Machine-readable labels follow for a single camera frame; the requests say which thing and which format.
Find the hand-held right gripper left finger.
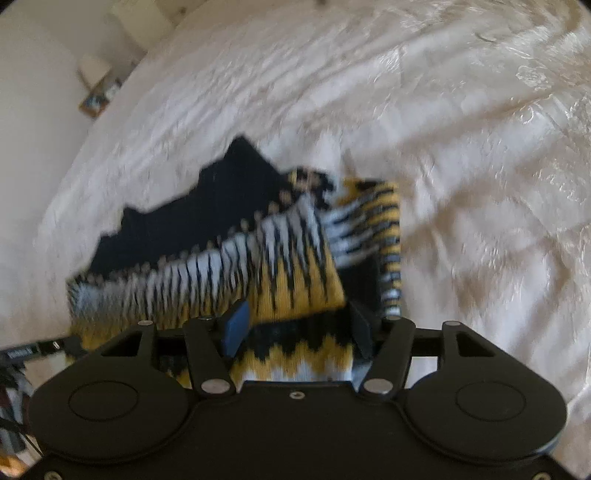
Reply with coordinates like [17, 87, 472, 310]
[99, 300, 252, 400]

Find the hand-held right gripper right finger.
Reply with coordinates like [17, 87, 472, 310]
[349, 302, 497, 400]

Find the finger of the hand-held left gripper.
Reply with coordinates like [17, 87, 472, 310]
[37, 336, 88, 360]

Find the navy yellow patterned knit sweater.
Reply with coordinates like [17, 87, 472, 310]
[67, 134, 402, 388]

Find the dark patterned cloth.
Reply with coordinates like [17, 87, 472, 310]
[0, 367, 43, 469]

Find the white bedspread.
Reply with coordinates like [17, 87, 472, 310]
[0, 0, 591, 416]

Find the white shade table lamp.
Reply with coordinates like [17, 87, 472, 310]
[76, 54, 114, 88]

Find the wooden picture frame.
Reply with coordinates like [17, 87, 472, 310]
[78, 90, 110, 120]

